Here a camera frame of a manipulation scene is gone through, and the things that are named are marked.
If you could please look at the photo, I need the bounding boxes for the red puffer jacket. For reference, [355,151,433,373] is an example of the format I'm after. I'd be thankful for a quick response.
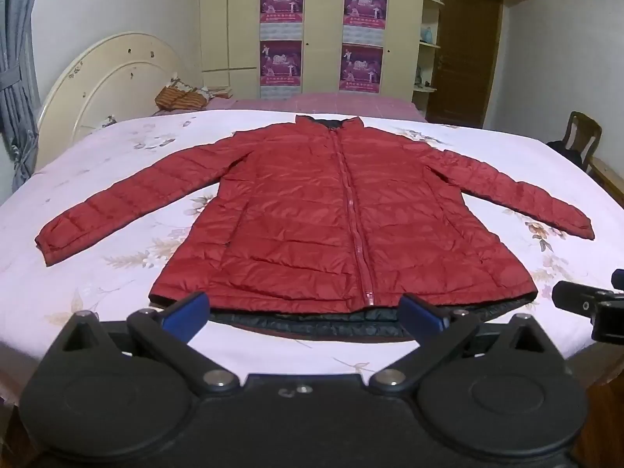
[34,114,596,339]

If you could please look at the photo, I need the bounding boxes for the cream wardrobe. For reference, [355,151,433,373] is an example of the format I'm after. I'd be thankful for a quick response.
[197,0,427,113]

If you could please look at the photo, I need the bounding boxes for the brown striped pillow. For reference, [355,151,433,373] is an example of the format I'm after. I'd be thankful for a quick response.
[154,74,211,111]

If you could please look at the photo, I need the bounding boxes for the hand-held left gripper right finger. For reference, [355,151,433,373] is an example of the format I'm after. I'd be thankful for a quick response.
[369,294,557,395]

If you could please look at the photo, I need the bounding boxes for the black cloth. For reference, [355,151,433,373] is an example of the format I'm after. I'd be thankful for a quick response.
[545,140,584,172]

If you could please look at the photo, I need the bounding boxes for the cream corner shelf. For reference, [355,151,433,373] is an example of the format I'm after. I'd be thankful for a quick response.
[412,0,446,110]

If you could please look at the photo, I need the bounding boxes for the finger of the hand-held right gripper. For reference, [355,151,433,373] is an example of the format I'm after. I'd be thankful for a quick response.
[552,280,605,314]

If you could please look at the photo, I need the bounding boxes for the wooden chair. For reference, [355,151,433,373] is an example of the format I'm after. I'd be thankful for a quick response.
[556,111,603,172]

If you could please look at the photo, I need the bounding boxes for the floral white bed sheet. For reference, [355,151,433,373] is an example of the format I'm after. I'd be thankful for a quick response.
[0,108,624,391]

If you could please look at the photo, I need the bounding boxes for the brown wooden door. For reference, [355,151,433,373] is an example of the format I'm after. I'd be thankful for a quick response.
[425,0,504,130]

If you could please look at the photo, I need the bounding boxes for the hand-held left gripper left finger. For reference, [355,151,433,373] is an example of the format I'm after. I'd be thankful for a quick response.
[58,291,241,397]

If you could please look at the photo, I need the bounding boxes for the purple wall poster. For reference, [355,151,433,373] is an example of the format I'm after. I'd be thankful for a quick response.
[259,39,303,101]
[339,43,384,94]
[259,0,305,41]
[343,0,389,46]

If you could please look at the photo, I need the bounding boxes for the cream bed headboard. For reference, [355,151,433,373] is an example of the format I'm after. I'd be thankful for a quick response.
[36,32,204,176]

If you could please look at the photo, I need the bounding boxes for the grey curtain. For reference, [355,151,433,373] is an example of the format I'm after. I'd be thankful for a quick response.
[0,0,41,192]

